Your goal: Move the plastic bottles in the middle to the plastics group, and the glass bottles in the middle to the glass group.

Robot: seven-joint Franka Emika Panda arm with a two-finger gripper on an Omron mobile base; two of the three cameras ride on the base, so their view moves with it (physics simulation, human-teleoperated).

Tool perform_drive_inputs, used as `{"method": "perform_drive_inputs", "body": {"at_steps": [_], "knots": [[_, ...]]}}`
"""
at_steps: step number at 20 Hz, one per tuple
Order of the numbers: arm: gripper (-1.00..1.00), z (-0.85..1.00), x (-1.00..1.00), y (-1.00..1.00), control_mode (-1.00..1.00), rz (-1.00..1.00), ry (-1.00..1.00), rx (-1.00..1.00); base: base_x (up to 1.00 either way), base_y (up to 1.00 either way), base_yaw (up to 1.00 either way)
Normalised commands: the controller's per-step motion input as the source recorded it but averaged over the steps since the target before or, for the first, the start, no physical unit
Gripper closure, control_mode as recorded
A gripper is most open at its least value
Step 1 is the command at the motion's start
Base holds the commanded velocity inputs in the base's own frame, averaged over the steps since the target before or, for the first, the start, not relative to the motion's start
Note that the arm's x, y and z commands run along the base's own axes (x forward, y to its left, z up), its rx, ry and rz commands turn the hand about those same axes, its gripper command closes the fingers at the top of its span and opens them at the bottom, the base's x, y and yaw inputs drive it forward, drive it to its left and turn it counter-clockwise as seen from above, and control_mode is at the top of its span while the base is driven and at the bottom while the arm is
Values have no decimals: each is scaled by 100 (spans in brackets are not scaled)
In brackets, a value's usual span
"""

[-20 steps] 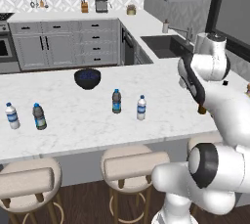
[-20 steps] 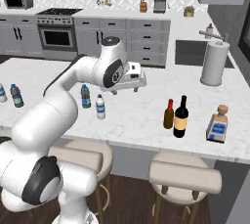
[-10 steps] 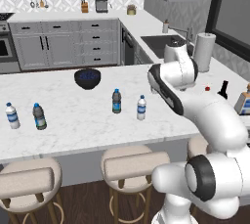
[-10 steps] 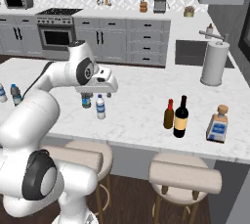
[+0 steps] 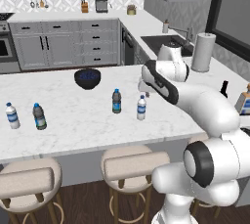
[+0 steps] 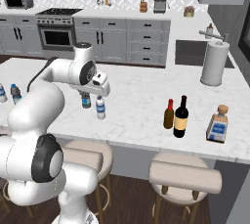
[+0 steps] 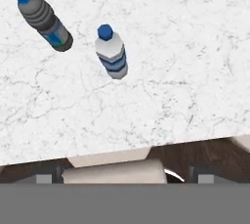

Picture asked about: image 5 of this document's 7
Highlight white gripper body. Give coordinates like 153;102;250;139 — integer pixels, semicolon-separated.
138;76;158;98

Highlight white plastic bottle blue label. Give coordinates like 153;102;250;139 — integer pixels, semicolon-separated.
136;94;147;122
5;102;21;130

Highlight grey cupboard under sink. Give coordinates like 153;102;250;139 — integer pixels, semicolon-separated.
134;42;151;67

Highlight dark plastic bottle blue cap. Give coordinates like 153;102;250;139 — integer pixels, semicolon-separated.
111;88;123;114
31;102;48;131

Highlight black dishwasher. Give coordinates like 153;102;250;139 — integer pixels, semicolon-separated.
120;26;137;67

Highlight dark sink basin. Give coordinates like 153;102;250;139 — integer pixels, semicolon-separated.
140;34;195;58

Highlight black bowl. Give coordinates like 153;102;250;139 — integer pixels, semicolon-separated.
73;67;103;91

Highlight white soap dispenser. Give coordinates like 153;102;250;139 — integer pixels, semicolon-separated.
161;19;170;34

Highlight silver tap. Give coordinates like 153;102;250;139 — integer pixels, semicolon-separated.
169;25;193;47

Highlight white paper towel roll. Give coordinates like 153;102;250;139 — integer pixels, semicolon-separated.
190;31;217;73

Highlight beige lidded jar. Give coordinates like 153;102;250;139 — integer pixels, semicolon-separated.
126;4;138;17

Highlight beige round bar stool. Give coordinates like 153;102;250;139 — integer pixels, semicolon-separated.
0;157;65;224
100;144;172;224

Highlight grey cupboard run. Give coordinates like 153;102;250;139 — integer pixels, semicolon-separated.
9;19;121;71

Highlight grey coffee machine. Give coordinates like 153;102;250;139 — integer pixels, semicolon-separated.
94;0;109;14

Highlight wooden knife block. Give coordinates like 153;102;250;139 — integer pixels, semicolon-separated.
80;0;90;15

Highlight black framed window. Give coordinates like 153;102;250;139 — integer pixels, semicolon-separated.
205;0;250;54

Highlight steel oven with hob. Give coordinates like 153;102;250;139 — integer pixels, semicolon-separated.
0;12;21;74

